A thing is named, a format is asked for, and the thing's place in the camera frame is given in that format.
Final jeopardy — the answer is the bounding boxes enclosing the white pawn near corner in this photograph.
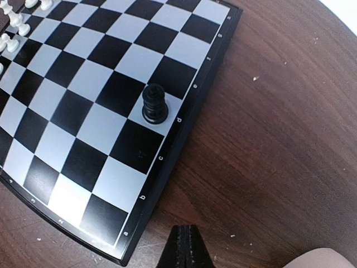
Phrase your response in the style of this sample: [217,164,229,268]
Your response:
[40,0,53,11]

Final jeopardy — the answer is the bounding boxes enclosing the black and white chessboard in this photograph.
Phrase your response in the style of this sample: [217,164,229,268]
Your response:
[1,1,243,266]

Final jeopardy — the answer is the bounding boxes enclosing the white queen piece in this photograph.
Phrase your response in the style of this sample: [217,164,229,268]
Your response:
[0,0,13,15]

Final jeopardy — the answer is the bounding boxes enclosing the pink double pet bowl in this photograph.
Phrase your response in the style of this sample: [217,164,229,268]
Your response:
[283,248,356,268]

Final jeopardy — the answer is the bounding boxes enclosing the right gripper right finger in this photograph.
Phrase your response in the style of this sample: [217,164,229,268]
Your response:
[185,225,215,268]

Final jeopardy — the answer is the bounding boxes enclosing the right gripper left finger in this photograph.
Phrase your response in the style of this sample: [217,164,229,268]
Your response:
[157,225,186,268]

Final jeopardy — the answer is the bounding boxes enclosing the white knight piece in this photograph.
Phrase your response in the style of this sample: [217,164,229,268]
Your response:
[7,11,23,27]

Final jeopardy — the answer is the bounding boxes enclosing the black king chess piece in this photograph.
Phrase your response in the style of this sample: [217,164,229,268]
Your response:
[142,83,168,125]

